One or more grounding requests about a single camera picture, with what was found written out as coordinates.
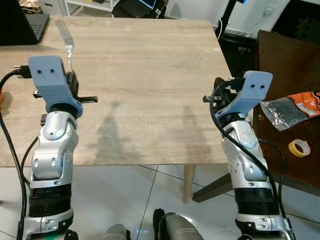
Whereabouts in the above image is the silver metal fork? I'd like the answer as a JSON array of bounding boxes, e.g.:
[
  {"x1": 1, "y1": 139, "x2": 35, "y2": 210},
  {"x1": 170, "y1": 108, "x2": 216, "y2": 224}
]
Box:
[{"x1": 55, "y1": 19, "x2": 76, "y2": 73}]

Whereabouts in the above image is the dark brown wooden table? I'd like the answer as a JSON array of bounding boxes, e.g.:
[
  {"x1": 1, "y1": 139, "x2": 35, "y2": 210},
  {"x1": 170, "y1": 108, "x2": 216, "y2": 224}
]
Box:
[{"x1": 192, "y1": 30, "x2": 320, "y2": 203}]

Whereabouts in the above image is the orange and clear plastic bag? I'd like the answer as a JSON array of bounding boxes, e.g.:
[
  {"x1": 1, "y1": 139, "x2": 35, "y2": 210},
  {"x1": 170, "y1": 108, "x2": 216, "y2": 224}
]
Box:
[{"x1": 260, "y1": 91, "x2": 320, "y2": 132}]

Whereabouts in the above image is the light wooden table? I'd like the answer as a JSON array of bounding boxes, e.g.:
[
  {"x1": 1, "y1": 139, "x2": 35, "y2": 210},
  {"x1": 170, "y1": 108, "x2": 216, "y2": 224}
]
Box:
[{"x1": 0, "y1": 15, "x2": 257, "y2": 203}]

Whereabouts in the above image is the black tripod stand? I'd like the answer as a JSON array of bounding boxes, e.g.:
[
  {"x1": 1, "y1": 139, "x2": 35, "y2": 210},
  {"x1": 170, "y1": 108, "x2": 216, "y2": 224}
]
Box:
[{"x1": 217, "y1": 0, "x2": 251, "y2": 38}]

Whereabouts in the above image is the black laptop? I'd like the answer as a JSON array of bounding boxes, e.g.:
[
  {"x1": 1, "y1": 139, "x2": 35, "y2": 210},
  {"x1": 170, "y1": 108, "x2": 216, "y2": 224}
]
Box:
[{"x1": 0, "y1": 0, "x2": 51, "y2": 47}]

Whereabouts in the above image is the white shelf unit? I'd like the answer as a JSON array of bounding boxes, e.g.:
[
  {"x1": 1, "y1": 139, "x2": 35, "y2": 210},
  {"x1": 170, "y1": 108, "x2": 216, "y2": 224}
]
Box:
[{"x1": 37, "y1": 0, "x2": 121, "y2": 16}]

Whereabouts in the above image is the yellow tape roll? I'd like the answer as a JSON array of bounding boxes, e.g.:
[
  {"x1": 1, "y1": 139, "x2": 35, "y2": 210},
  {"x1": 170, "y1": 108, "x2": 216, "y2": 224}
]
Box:
[{"x1": 288, "y1": 139, "x2": 311, "y2": 158}]

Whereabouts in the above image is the black flat panel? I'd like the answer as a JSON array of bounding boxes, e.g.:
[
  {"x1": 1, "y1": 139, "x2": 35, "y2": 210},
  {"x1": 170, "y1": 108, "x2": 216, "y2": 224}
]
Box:
[{"x1": 272, "y1": 0, "x2": 320, "y2": 31}]

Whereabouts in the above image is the black device with blue screen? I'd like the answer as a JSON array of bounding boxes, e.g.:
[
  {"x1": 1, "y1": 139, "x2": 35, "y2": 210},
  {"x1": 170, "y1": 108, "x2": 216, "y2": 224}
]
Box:
[{"x1": 112, "y1": 0, "x2": 168, "y2": 20}]

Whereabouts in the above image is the grey right robot leg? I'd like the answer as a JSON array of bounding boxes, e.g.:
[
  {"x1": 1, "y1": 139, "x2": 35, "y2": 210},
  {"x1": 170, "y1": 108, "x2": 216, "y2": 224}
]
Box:
[{"x1": 152, "y1": 209, "x2": 211, "y2": 240}]

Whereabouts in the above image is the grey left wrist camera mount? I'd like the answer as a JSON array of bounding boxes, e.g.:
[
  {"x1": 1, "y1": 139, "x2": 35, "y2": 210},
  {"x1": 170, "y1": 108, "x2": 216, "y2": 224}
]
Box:
[{"x1": 28, "y1": 55, "x2": 84, "y2": 118}]

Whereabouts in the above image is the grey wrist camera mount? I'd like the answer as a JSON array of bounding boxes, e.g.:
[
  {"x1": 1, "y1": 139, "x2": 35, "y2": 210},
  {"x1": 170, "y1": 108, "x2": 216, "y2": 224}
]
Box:
[
  {"x1": 28, "y1": 55, "x2": 84, "y2": 118},
  {"x1": 215, "y1": 70, "x2": 274, "y2": 121}
]

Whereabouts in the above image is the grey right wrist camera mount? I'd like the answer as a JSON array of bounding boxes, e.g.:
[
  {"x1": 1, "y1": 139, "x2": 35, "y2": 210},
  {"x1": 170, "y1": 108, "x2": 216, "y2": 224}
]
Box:
[{"x1": 215, "y1": 70, "x2": 274, "y2": 121}]

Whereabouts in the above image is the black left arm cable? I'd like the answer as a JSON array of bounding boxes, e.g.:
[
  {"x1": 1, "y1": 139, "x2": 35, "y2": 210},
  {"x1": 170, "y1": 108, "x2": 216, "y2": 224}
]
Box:
[{"x1": 0, "y1": 65, "x2": 32, "y2": 240}]

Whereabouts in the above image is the white wall socket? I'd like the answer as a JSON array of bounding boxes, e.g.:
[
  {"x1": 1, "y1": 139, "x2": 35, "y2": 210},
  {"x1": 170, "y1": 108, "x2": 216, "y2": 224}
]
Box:
[{"x1": 264, "y1": 5, "x2": 276, "y2": 20}]

